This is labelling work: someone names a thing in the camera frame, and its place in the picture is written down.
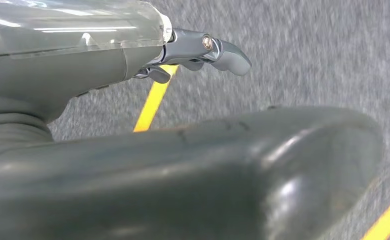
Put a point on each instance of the left robot arm sleeve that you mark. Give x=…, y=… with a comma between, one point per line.
x=9, y=136

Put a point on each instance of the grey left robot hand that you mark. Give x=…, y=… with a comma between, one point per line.
x=181, y=182

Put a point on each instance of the yellow floor tape square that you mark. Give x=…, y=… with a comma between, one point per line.
x=152, y=102

